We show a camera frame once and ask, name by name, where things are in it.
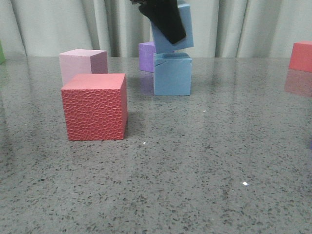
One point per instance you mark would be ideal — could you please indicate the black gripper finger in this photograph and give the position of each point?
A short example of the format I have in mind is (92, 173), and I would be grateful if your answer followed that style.
(164, 14)

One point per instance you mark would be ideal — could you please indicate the cracked light blue foam cube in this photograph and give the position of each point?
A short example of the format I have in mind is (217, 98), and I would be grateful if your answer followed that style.
(172, 74)

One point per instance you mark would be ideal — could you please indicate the far purple foam cube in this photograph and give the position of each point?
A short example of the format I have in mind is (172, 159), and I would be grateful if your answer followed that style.
(146, 56)

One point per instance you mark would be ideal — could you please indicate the pink foam cube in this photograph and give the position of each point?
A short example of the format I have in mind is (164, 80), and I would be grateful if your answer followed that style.
(82, 61)

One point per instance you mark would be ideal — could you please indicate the near textured red foam cube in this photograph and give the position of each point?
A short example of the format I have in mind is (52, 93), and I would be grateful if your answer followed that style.
(95, 107)

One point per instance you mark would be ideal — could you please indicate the grey-green curtain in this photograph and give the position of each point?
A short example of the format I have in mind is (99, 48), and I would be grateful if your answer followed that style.
(221, 28)

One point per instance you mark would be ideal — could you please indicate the far red foam cube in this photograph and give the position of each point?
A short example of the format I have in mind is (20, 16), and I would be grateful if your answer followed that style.
(301, 57)

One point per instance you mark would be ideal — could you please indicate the green foam cube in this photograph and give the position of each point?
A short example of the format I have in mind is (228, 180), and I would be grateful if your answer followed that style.
(2, 57)

